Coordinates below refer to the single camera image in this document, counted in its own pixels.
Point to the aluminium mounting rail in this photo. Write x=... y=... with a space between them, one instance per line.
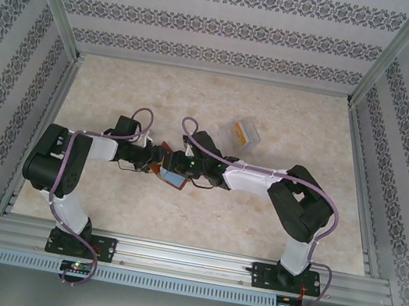
x=185 y=260

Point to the aluminium side rail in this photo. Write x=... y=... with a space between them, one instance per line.
x=60 y=96

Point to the orange credit card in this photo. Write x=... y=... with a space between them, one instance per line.
x=239 y=130

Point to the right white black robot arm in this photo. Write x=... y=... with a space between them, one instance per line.
x=251 y=179

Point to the blue grey credit card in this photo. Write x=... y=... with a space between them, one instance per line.
x=250 y=133

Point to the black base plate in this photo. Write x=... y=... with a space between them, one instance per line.
x=106 y=248
x=262 y=276

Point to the clear plastic box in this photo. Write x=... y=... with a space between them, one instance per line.
x=243 y=146

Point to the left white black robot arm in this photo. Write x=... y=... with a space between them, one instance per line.
x=102 y=149

